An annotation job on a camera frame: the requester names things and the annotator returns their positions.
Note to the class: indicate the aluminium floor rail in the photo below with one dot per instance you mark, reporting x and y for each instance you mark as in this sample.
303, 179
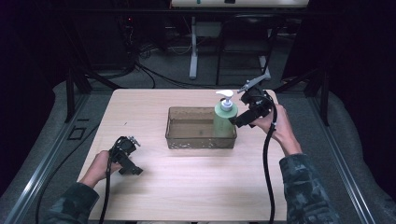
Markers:
40, 168
342, 161

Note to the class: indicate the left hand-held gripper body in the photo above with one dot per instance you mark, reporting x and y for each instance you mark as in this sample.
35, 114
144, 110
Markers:
123, 149

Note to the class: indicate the person's right hand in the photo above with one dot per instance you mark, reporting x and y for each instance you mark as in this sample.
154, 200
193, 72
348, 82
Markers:
281, 127

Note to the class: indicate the person's left hand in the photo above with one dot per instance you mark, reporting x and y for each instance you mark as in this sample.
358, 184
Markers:
98, 169

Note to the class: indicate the white desk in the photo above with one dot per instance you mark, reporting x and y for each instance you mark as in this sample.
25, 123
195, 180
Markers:
193, 46

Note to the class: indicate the black equipment cabinet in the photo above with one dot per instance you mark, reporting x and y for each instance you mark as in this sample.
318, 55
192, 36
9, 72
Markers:
107, 40

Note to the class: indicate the green pump bottle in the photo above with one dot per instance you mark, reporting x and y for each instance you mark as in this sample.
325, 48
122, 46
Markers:
224, 119

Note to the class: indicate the black metal stand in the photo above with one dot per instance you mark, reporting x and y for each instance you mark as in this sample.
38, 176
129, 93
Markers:
70, 93
324, 96

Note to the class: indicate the clear brown plastic bin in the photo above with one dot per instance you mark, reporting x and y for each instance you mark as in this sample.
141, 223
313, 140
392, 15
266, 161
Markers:
193, 129

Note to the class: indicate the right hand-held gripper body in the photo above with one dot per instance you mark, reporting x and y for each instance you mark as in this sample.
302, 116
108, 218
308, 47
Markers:
258, 102

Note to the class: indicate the black chair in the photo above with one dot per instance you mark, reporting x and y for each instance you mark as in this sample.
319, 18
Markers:
243, 46

